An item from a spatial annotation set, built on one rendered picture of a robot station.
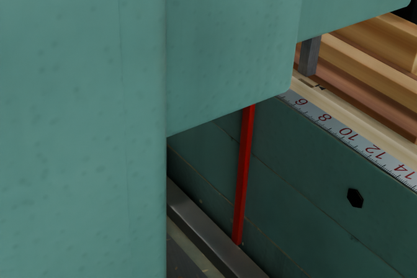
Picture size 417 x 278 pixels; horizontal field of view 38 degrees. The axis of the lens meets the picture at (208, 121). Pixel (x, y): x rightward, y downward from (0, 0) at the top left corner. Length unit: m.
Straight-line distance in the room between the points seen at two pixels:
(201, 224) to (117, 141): 0.31
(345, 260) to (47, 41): 0.27
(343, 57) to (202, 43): 0.21
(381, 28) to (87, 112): 0.31
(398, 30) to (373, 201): 0.14
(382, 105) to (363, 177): 0.08
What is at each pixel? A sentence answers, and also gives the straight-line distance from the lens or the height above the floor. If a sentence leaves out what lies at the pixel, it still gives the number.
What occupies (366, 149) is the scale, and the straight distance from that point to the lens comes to 0.34.
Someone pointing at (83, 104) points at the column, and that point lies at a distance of 0.17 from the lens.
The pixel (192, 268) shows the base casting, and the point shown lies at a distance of 0.47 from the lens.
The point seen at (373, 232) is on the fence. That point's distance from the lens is 0.36.
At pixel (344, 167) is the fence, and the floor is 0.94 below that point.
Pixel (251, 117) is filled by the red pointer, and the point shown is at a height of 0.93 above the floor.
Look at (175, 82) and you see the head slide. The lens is 0.24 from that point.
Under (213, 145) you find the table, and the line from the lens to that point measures 0.46.
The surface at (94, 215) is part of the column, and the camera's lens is 0.20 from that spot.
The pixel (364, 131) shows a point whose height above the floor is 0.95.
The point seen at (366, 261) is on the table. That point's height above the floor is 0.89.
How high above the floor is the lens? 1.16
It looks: 35 degrees down
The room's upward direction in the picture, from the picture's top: 3 degrees clockwise
